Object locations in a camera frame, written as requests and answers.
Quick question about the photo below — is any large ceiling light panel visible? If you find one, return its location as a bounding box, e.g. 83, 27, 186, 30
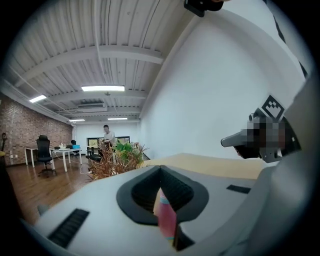
80, 84, 126, 92

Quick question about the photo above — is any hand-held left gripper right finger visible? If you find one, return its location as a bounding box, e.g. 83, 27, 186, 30
160, 165, 210, 224

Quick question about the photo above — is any grey head-worn camera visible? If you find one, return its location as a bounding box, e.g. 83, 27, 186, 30
220, 94, 302, 164

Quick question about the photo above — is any white desk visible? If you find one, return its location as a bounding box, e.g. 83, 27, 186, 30
24, 146, 41, 169
49, 147, 83, 173

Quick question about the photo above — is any potted plant with orange leaves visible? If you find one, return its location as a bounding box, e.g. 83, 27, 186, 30
86, 138, 150, 181

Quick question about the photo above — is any ceiling air conditioner unit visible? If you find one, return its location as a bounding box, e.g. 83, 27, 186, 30
76, 102, 108, 113

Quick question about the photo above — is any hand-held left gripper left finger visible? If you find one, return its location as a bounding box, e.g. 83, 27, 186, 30
116, 165, 161, 226

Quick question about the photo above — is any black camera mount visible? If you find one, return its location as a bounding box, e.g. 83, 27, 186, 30
183, 0, 225, 18

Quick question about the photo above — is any pink spray bottle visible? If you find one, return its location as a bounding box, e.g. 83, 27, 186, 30
153, 187, 179, 247

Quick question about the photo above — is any black office chair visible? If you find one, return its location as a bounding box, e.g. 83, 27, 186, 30
35, 134, 57, 177

